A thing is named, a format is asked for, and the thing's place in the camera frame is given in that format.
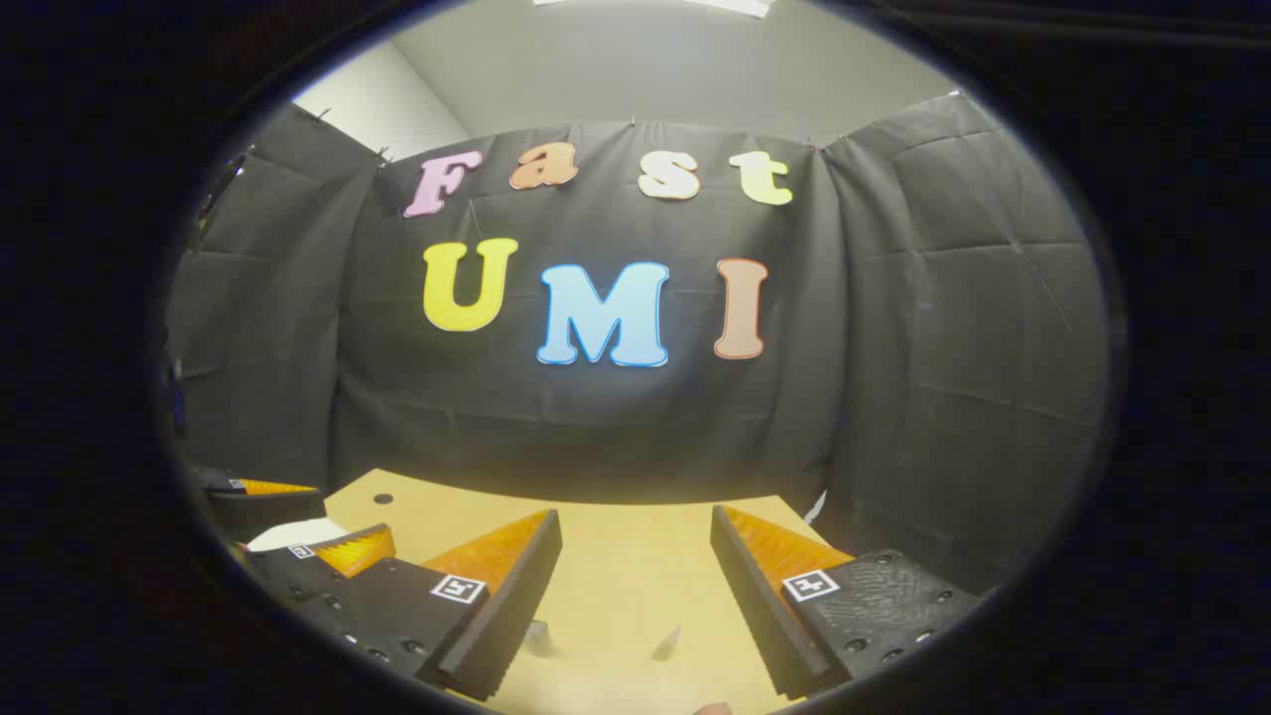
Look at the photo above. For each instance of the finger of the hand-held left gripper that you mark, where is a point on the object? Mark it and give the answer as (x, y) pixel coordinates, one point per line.
(298, 576)
(263, 508)

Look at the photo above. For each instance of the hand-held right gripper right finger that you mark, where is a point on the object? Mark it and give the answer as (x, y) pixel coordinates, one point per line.
(760, 606)

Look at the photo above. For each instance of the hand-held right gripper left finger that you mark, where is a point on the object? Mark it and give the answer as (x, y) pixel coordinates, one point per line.
(506, 606)

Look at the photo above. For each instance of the black backdrop cloth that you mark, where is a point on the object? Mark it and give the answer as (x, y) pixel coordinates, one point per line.
(596, 427)

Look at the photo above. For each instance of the ceiling light panel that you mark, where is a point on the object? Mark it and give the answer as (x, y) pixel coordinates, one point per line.
(695, 4)

